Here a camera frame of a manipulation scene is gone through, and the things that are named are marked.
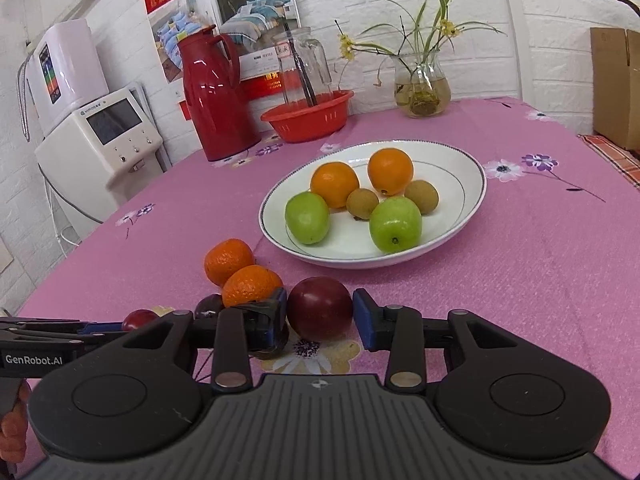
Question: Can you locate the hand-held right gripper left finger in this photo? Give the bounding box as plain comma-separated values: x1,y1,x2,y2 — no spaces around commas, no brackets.
107,287,289,395

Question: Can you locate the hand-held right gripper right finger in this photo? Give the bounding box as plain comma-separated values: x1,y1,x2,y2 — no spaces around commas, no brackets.
352,287,538,395

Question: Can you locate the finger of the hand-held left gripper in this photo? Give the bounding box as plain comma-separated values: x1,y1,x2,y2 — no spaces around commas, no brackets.
0,323,126,344
0,316,96,328

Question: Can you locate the small red plum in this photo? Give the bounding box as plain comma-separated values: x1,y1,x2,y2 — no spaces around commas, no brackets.
122,309,161,332

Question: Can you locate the large red plum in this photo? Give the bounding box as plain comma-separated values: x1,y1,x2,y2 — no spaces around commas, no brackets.
286,276,354,343

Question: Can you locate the bumpy tangerine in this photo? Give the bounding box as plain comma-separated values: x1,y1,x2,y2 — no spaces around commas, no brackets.
204,238,256,287
221,264,284,308

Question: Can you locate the dark purple plum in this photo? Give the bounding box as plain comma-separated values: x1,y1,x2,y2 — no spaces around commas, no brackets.
193,293,224,321

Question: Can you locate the green apple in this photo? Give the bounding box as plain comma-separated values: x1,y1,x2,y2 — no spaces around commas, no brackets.
369,196,423,254
285,191,331,246

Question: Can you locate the brown kiwi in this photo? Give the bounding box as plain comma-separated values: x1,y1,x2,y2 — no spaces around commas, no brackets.
404,180,440,215
346,187,381,221

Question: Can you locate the smooth orange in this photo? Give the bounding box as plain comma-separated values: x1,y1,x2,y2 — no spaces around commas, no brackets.
310,161,361,209
367,147,415,197

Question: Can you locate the white plate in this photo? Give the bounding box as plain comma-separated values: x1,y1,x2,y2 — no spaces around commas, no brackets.
258,140,487,269

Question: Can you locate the person's left hand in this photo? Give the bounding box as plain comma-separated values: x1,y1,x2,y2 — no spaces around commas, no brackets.
0,399,30,467

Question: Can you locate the white water dispenser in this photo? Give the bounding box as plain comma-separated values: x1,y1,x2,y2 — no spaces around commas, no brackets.
35,85,171,256

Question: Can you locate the pink floral tablecloth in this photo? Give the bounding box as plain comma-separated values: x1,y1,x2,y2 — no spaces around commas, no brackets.
0,96,640,480

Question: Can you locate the red plastic basket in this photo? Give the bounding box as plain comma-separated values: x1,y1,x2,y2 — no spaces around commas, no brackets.
260,90,355,144

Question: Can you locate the glass vase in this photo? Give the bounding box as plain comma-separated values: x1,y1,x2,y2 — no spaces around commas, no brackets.
393,55,452,119

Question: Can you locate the red thermos jug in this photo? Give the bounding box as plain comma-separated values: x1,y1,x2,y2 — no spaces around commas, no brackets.
177,30,262,162

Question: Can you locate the black stirring stick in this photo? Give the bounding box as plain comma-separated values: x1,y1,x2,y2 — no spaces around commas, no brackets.
292,42,318,107

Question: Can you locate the white water purifier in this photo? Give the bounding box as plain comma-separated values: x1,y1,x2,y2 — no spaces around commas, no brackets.
25,18,108,138

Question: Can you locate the glass pitcher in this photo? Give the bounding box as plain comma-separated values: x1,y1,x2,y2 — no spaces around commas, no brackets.
272,27,333,107

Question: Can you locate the green orchid plant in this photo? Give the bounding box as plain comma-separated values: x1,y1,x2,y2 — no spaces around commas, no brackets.
335,0,507,91

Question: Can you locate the plaid cloth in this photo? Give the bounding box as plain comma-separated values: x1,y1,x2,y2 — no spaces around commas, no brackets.
579,134,640,188

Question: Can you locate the cardboard box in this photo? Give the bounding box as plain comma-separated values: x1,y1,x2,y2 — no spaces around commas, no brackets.
590,27,640,152

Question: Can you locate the grey hose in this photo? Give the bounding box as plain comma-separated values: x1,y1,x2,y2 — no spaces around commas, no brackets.
16,57,37,143

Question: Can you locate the wall poster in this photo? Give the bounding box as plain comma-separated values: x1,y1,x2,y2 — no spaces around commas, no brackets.
136,0,301,106

